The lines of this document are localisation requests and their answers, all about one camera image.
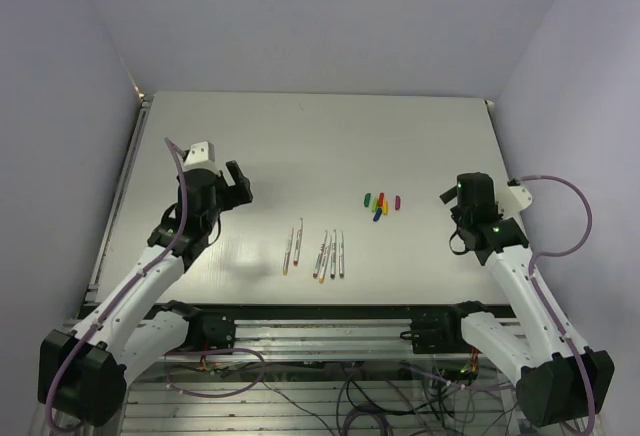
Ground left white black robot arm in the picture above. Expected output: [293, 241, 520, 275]
[38, 161, 253, 433]

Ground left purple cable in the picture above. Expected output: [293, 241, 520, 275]
[45, 136, 192, 431]

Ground blue pen cap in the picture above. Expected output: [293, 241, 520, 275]
[373, 208, 383, 222]

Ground dark green marker pen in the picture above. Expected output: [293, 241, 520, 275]
[338, 230, 345, 279]

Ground loose cables under frame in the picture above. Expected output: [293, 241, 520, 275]
[164, 348, 531, 436]

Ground purple cable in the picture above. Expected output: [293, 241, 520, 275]
[519, 174, 600, 427]
[45, 136, 192, 431]

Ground magenta marker pen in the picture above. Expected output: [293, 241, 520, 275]
[312, 230, 328, 279]

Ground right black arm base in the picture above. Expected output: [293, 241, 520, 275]
[399, 301, 487, 354]

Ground blue marker pen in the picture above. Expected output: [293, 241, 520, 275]
[330, 229, 337, 280]

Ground aluminium extrusion frame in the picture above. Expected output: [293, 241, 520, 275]
[29, 95, 606, 436]

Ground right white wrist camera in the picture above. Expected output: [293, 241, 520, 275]
[505, 179, 533, 214]

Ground yellow marker pen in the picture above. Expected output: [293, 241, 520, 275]
[282, 227, 295, 276]

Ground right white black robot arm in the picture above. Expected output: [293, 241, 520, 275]
[440, 172, 615, 435]

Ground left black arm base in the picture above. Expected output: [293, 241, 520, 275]
[159, 300, 236, 353]

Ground red marker pen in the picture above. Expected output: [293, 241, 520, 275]
[293, 218, 304, 266]

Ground light green marker pen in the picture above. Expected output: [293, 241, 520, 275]
[318, 234, 333, 284]

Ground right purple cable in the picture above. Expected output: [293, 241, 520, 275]
[519, 174, 600, 427]

